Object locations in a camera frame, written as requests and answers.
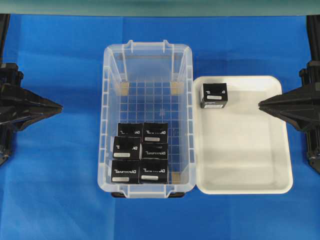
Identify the black case locking handle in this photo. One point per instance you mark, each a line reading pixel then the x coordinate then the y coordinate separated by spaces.
pixel 146 195

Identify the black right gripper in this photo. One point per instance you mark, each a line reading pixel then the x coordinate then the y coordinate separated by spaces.
pixel 303 102

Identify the black box back right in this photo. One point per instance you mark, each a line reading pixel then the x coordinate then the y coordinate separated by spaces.
pixel 155 132

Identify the black box middle left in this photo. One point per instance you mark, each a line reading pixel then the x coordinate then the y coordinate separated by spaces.
pixel 127 148

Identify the black box front left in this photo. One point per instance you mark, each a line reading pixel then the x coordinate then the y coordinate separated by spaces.
pixel 125 171

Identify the black box on tray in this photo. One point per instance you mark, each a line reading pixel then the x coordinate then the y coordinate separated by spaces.
pixel 213 95

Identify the black box front right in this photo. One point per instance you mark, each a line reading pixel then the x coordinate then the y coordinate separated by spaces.
pixel 153 171

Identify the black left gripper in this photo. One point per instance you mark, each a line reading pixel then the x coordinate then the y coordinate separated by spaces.
pixel 12 95

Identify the clear plastic storage case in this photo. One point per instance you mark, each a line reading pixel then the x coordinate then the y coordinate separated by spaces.
pixel 148 82

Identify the white plastic tray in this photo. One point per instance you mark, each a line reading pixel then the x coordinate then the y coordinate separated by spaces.
pixel 240 149

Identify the black box back left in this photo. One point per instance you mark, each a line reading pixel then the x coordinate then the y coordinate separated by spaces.
pixel 130 129

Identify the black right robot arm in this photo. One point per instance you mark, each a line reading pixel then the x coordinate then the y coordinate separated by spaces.
pixel 313 136

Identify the black box middle right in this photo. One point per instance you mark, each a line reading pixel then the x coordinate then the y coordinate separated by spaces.
pixel 155 150

